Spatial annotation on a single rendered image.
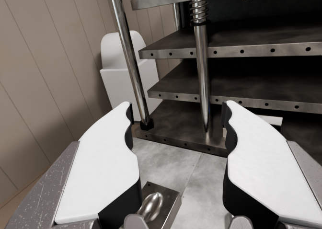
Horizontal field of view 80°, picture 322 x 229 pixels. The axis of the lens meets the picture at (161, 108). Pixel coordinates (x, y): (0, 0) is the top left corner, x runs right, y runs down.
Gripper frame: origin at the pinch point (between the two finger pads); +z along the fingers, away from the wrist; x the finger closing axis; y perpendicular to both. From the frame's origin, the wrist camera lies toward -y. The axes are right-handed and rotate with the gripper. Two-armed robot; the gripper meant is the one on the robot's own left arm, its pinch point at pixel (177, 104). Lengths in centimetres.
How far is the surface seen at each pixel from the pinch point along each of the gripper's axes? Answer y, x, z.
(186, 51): 17, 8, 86
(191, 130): 66, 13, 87
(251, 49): 14, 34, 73
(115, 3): -5, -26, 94
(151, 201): 62, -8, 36
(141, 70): 75, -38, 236
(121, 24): 4, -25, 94
